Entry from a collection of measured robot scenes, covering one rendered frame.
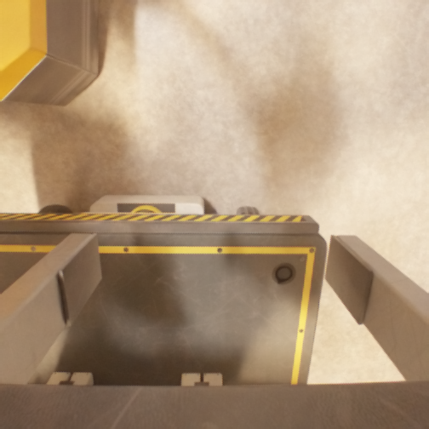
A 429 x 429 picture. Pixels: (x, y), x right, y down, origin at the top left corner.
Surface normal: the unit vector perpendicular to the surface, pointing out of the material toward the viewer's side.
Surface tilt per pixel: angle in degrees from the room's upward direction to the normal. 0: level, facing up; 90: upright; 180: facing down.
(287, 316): 0
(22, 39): 22
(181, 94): 0
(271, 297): 0
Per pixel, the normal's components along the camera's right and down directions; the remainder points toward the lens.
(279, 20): 0.03, 0.30
